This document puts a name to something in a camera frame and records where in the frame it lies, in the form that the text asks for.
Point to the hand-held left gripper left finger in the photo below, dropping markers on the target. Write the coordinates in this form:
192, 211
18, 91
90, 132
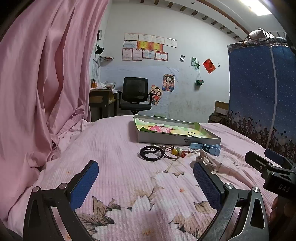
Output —
84, 183

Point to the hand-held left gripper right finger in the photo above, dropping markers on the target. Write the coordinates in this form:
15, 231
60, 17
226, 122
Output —
205, 183

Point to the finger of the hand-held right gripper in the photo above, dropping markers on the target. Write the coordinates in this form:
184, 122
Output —
274, 155
255, 161

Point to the beige claw hair clip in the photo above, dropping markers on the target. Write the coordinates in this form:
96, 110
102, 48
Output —
203, 157

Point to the light blue watch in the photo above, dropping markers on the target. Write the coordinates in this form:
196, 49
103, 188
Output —
208, 147

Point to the shallow grey cardboard box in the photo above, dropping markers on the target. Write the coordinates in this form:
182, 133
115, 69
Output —
178, 139

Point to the person's right hand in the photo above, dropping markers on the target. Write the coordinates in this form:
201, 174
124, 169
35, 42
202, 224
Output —
274, 209

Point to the pink floral bedspread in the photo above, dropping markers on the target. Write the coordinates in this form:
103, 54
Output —
129, 180

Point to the open cardboard box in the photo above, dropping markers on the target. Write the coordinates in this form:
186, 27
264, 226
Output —
221, 107

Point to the blue fabric wardrobe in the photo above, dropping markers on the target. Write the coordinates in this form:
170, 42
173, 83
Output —
252, 92

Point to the colourful painted paper lining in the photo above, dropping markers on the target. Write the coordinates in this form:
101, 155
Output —
166, 128

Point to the green bin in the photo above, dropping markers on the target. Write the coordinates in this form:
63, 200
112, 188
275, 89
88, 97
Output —
160, 115

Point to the wooden desk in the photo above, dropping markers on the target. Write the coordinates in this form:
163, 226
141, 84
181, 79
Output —
101, 95

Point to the green hanging pouch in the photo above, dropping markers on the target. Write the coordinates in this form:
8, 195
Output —
199, 82

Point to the stack of books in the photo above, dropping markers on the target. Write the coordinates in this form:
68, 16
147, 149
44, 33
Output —
106, 85

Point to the black office chair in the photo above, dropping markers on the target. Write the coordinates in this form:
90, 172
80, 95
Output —
135, 92

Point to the pink curtain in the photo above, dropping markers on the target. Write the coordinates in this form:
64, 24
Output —
39, 88

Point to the bag on wardrobe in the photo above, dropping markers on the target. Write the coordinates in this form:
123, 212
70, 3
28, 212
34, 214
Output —
260, 36

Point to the ceiling light panel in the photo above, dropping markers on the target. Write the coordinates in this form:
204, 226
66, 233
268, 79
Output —
263, 8

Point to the cartoon couple wall poster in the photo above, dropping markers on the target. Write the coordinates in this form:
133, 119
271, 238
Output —
156, 94

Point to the red paper wall decoration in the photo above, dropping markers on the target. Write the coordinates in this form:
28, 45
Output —
209, 65

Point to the cartoon boy wall poster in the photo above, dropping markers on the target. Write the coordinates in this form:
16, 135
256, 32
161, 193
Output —
168, 83

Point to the green wall photos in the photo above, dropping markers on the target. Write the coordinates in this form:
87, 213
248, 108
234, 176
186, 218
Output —
195, 63

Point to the small dark wall photo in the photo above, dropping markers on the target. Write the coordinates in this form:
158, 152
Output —
182, 58

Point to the black wall fan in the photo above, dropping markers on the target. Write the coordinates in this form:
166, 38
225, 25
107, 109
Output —
99, 49

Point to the group of wall certificates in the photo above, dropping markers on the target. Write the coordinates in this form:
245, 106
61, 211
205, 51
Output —
148, 47

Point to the wall clock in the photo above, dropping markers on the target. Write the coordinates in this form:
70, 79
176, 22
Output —
100, 35

